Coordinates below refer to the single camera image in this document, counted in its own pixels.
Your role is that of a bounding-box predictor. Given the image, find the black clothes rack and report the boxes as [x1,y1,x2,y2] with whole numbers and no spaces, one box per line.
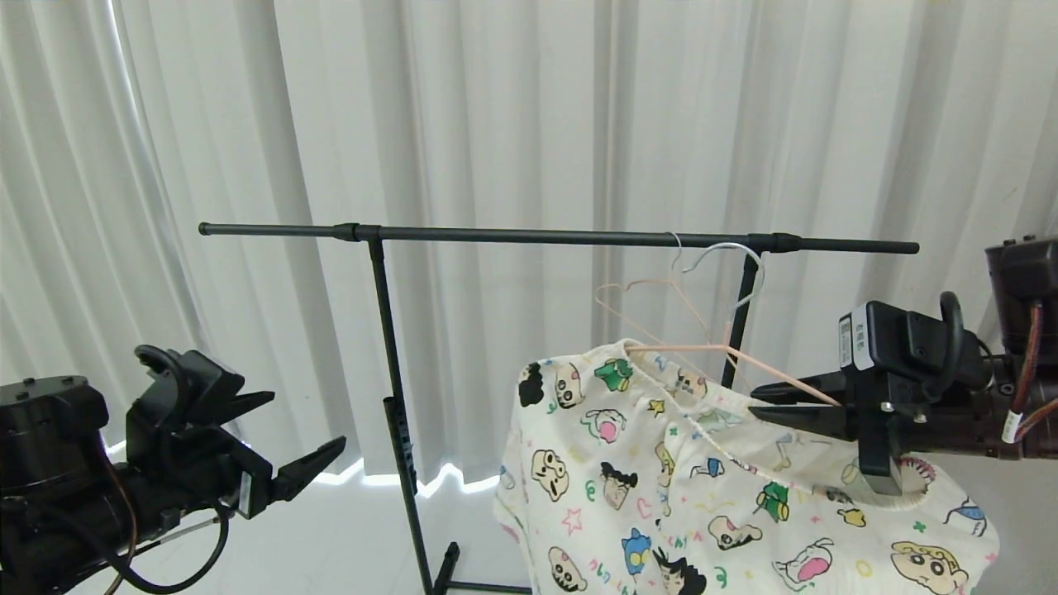
[198,221,920,595]

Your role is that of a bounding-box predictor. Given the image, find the cream printed garment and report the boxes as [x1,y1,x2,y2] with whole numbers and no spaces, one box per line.
[494,339,1001,595]

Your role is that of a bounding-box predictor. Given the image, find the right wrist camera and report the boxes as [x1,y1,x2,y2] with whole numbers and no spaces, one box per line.
[839,299,993,399]

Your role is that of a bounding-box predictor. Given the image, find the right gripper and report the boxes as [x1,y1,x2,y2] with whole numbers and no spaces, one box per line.
[748,372,1005,497]

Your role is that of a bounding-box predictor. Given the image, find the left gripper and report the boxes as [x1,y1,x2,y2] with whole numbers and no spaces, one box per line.
[124,391,348,538]

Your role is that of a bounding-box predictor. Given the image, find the pink clothes hanger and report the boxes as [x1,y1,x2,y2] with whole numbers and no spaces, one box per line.
[624,242,842,407]
[593,233,745,373]

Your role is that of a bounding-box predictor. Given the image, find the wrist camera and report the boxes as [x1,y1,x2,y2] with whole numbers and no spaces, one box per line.
[126,351,249,464]
[839,299,993,399]

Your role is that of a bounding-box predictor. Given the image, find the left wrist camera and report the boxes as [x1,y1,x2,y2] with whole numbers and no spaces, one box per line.
[126,351,249,464]

